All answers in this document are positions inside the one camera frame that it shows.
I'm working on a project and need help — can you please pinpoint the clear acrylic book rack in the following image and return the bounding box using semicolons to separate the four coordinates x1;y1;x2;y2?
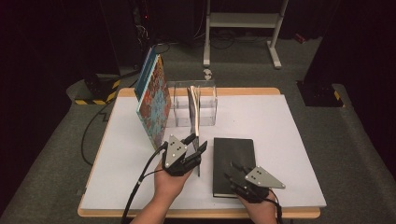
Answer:
166;79;219;128

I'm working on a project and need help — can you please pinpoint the wooden table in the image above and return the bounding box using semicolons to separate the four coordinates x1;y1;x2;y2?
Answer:
77;87;321;219

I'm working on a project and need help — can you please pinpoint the person's right hand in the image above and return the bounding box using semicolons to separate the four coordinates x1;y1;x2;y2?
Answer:
237;190;278;224

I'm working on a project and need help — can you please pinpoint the long black floor cable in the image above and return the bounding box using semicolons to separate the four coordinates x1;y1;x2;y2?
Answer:
80;66;148;166

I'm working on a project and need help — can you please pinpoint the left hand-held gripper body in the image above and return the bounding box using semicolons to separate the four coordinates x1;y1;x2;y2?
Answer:
161;133;203;177

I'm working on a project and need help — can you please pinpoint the light blue green picture book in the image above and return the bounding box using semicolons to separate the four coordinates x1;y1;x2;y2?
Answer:
135;54;173;151

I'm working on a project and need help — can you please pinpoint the dark blue picture book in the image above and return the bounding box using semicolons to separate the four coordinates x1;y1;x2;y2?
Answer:
134;46;161;101

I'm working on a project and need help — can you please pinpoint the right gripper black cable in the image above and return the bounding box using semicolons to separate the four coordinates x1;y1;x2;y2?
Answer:
264;197;284;224

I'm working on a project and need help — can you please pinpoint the white table mat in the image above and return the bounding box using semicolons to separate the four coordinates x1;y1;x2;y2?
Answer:
79;94;327;210

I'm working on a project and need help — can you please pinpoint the white metal stand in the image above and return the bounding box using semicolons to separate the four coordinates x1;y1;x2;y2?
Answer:
203;0;290;70

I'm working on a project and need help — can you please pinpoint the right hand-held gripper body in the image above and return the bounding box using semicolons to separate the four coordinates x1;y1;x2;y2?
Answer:
228;165;287;204

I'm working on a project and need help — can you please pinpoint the purple book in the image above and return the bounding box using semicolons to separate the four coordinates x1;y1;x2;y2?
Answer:
186;85;203;177

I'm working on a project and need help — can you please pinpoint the black yellow striped stand base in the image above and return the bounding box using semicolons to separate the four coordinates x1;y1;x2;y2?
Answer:
297;79;346;108
74;73;121;106

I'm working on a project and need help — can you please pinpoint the dark equipment rack with wires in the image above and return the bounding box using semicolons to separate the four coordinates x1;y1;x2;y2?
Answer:
132;0;157;69

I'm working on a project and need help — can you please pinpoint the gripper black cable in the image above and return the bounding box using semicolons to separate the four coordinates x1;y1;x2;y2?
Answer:
120;141;169;224
264;197;284;224

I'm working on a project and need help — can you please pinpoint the black notebook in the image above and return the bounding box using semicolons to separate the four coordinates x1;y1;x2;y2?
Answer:
212;137;257;199

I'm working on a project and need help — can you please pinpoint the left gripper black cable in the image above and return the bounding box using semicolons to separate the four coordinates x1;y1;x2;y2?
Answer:
120;141;169;224

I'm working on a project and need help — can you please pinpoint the person's left hand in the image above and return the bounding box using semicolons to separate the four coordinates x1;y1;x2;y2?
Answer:
153;161;194;203

